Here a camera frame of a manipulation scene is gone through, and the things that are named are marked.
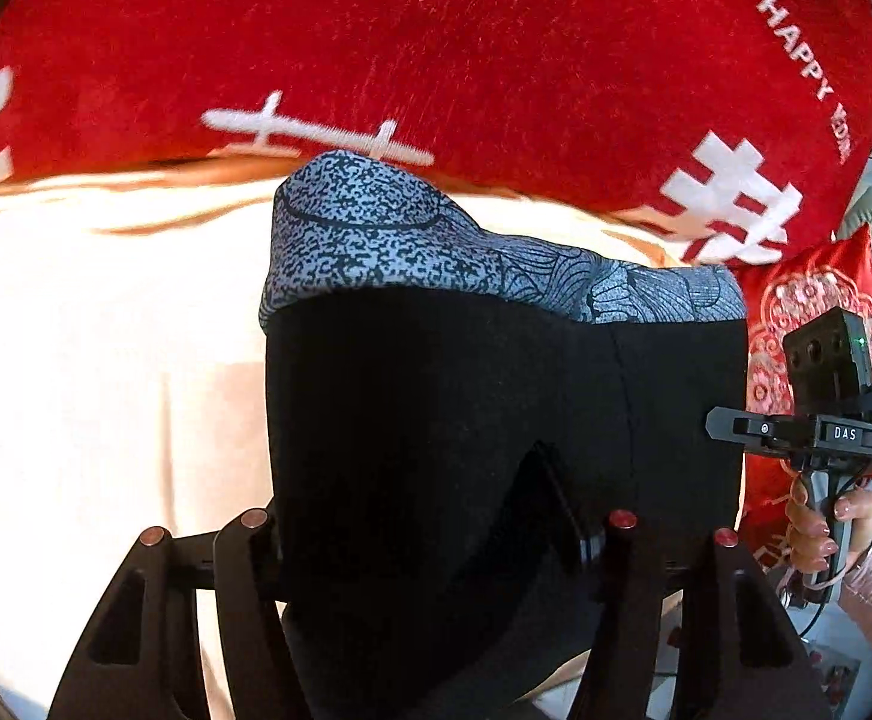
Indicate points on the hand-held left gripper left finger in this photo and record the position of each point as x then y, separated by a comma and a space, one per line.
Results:
247, 566

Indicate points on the grey chair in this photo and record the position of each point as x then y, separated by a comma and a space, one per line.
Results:
871, 217

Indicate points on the black pants with grey waistband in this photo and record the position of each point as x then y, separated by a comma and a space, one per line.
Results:
443, 390

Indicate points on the person's right hand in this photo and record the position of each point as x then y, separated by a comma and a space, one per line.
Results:
807, 532

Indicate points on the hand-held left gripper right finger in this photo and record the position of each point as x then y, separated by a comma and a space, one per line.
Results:
567, 510

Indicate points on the red blanket with white print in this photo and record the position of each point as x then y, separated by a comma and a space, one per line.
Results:
406, 37

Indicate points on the red patterned pillow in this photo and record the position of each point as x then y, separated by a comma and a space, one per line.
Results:
766, 330

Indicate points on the cream bed sheet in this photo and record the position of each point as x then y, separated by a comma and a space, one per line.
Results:
106, 352

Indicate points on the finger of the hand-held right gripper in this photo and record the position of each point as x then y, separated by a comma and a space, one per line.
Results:
736, 427

